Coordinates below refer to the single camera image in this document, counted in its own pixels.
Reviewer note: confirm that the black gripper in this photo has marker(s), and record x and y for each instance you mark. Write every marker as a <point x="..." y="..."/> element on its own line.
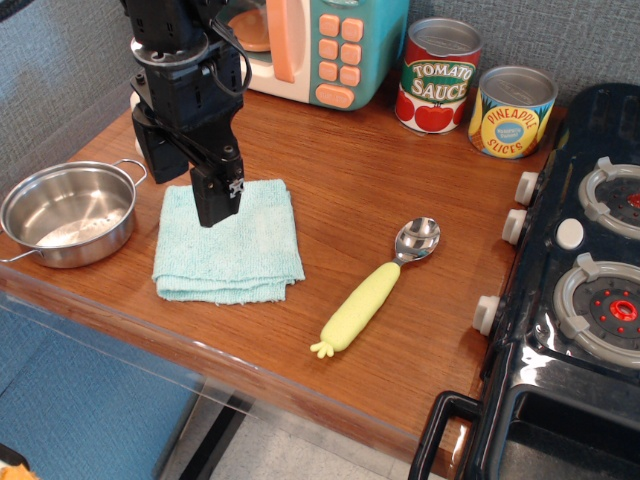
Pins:
<point x="188" y="99"/>

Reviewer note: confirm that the spoon with yellow handle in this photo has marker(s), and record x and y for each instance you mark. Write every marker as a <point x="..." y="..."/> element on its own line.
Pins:
<point x="415" y="241"/>

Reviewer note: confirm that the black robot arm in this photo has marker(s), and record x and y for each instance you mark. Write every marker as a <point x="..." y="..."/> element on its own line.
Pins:
<point x="177" y="25"/>

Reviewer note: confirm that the light blue folded cloth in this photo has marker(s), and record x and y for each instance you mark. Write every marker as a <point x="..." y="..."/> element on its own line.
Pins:
<point x="250" y="257"/>

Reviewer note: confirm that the plush mushroom toy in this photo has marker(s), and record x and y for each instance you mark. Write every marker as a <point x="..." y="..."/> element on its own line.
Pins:
<point x="134" y="101"/>

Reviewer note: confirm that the small steel pot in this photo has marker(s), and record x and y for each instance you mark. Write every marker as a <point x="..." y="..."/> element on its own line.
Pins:
<point x="73" y="214"/>

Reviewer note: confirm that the orange toy plate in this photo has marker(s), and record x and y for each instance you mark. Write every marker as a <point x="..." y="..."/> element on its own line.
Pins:
<point x="251" y="29"/>

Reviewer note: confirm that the teal toy microwave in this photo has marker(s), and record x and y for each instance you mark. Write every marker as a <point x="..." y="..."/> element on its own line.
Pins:
<point x="333" y="54"/>

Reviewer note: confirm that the tomato sauce can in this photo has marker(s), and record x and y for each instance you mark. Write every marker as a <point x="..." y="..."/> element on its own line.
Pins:
<point x="440" y="63"/>

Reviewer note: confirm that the pineapple slices can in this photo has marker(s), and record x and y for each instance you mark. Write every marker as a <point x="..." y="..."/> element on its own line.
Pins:
<point x="511" y="111"/>

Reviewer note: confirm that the black toy stove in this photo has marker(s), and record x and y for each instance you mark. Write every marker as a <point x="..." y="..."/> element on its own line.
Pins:
<point x="560" y="396"/>

